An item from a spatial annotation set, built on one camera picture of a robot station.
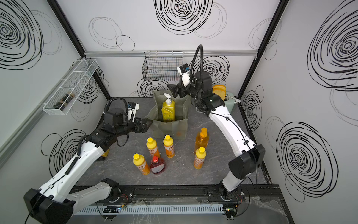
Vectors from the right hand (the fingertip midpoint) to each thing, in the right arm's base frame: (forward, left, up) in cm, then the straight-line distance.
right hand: (177, 80), depth 68 cm
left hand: (-13, +16, -17) cm, 27 cm away
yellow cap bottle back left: (-24, +13, -24) cm, 36 cm away
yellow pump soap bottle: (+2, +7, -25) cm, 26 cm away
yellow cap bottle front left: (-32, +17, -24) cm, 44 cm away
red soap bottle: (-32, +9, -29) cm, 44 cm away
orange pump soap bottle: (-18, -14, -28) cm, 36 cm away
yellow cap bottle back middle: (-22, +4, -24) cm, 33 cm away
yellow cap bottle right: (-28, -12, -23) cm, 39 cm away
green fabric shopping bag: (-15, 0, -22) cm, 27 cm away
